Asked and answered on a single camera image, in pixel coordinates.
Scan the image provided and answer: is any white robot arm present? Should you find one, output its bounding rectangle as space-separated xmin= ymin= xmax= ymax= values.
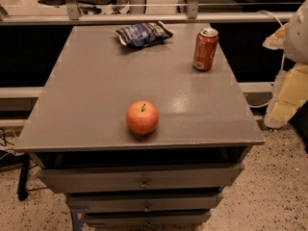
xmin=284 ymin=0 xmax=308 ymax=64

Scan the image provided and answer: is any red apple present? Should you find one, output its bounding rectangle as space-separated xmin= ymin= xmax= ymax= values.
xmin=126 ymin=100 xmax=159 ymax=135

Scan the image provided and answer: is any grey drawer cabinet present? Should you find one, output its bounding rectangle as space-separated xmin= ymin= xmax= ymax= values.
xmin=13 ymin=23 xmax=266 ymax=231

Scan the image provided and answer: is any blue chip bag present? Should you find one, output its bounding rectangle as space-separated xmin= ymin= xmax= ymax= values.
xmin=115 ymin=21 xmax=173 ymax=47

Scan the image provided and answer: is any orange soda can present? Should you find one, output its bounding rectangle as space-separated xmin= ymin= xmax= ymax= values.
xmin=192 ymin=28 xmax=218 ymax=71

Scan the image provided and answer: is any top grey drawer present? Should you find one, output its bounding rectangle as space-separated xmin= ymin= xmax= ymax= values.
xmin=38 ymin=163 xmax=244 ymax=193

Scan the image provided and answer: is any grey drawer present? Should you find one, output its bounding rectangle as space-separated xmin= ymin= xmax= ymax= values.
xmin=38 ymin=163 xmax=244 ymax=193
xmin=85 ymin=210 xmax=211 ymax=227
xmin=67 ymin=192 xmax=222 ymax=213

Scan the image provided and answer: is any middle grey drawer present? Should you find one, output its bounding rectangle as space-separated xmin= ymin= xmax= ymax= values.
xmin=67 ymin=192 xmax=222 ymax=213

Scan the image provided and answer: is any bottom grey drawer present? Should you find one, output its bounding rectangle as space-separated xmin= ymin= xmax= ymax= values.
xmin=85 ymin=210 xmax=211 ymax=227

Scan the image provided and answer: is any grey metal railing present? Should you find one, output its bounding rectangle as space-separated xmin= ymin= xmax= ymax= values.
xmin=0 ymin=0 xmax=294 ymax=25

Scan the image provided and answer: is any yellow foam padding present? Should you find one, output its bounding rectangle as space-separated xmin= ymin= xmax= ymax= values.
xmin=264 ymin=63 xmax=308 ymax=129

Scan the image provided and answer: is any black stand leg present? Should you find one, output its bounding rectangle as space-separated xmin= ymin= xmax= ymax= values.
xmin=17 ymin=154 xmax=30 ymax=201

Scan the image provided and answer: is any white cable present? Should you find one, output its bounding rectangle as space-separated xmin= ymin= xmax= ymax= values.
xmin=256 ymin=10 xmax=284 ymax=27

